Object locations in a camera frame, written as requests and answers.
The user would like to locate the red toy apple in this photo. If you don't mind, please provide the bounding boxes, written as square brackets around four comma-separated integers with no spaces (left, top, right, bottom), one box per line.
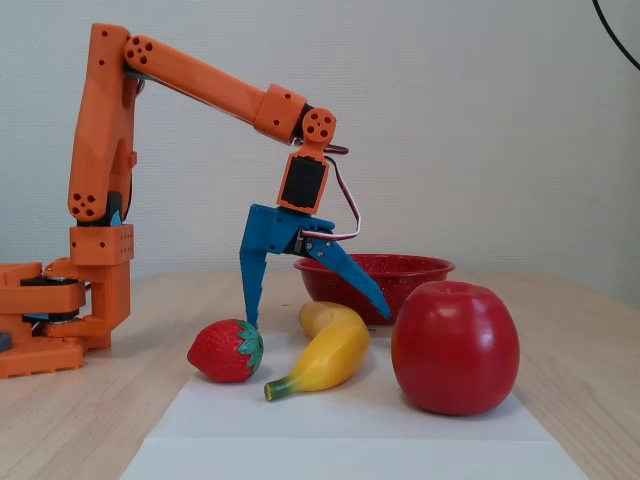
[390,280,521,417]

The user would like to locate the white red servo cable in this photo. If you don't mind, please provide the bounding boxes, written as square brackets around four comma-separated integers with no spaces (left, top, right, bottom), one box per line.
[299,143,362,242]

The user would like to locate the blue gripper black motor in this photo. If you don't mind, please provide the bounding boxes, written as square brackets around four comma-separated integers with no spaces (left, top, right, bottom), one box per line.
[239,203,393,330]

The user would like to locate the black hanging cable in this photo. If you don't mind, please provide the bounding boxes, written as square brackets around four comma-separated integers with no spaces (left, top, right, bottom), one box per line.
[591,0,640,72]

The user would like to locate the red speckled bowl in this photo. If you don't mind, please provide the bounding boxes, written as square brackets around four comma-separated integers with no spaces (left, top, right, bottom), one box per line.
[293,253,457,327]

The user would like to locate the white paper sheet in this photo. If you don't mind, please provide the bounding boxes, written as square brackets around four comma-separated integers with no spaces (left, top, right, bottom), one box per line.
[118,328,591,480]

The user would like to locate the yellow toy banana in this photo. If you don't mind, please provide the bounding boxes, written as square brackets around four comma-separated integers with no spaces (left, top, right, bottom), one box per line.
[263,301,372,403]

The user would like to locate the orange robot base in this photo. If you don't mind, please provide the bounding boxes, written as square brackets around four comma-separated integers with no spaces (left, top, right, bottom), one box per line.
[0,257,134,380]

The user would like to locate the red toy strawberry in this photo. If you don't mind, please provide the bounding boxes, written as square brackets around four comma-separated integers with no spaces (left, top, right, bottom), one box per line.
[187,318,265,385]

